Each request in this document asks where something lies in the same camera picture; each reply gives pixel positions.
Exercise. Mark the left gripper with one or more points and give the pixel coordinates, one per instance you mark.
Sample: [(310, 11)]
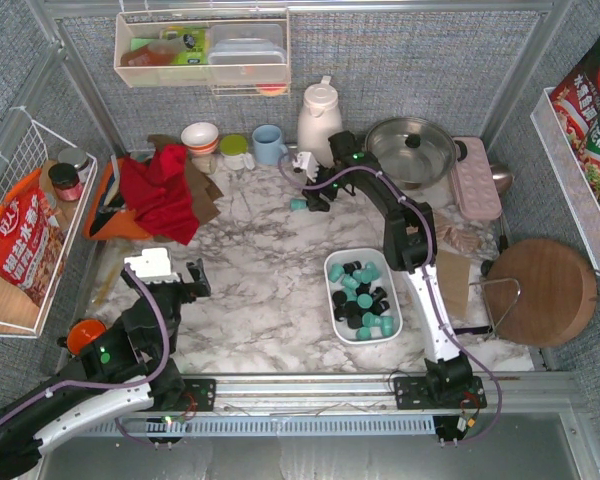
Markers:
[(189, 286)]

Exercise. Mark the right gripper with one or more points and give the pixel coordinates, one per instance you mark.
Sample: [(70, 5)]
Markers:
[(318, 198)]

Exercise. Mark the teal coffee capsule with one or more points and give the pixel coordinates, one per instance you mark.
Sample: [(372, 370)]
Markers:
[(364, 301), (376, 322), (373, 271), (386, 325), (363, 334), (350, 282), (336, 272), (298, 204), (363, 276)]

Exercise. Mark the white storage basket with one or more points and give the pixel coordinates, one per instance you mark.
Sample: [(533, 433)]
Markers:
[(364, 255)]

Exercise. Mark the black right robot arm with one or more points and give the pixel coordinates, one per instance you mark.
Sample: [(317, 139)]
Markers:
[(409, 248)]

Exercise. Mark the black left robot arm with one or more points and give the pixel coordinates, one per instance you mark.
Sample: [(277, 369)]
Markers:
[(126, 369)]

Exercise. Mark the light blue mug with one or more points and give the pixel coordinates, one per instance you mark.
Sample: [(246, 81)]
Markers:
[(269, 146)]

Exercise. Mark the orange tray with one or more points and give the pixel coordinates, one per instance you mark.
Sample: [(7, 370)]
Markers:
[(105, 222)]

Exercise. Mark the red cloth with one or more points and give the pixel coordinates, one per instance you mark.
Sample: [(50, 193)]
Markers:
[(158, 193)]

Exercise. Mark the white thermos jug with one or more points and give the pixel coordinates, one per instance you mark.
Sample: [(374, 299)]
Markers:
[(318, 120)]

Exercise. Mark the orange cup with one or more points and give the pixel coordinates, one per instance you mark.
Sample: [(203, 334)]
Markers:
[(83, 333)]

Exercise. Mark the glass jar green lid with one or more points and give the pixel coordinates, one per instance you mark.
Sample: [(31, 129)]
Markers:
[(235, 152)]

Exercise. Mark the steel pot with lid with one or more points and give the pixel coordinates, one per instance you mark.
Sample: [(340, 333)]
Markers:
[(415, 153)]

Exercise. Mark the small glass jar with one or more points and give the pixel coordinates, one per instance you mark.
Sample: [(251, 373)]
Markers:
[(206, 164)]

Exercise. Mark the red jam jar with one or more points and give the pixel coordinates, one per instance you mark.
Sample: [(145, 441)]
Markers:
[(65, 182)]

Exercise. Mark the white orange striped bowl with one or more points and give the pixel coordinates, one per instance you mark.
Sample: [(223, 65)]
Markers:
[(200, 138)]

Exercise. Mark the orange snack bag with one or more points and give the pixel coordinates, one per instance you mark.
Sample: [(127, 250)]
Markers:
[(31, 241)]

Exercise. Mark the small dark jar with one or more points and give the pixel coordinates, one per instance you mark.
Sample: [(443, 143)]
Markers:
[(78, 159)]

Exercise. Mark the striped brown mat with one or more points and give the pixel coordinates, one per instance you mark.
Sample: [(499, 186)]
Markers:
[(462, 240)]

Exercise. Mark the pink egg tray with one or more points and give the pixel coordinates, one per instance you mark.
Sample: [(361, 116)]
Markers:
[(472, 184)]

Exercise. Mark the clear plastic container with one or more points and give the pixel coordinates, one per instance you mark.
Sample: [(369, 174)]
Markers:
[(247, 53)]

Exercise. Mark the white wire corner shelf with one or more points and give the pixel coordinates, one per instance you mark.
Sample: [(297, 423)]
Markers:
[(19, 316)]

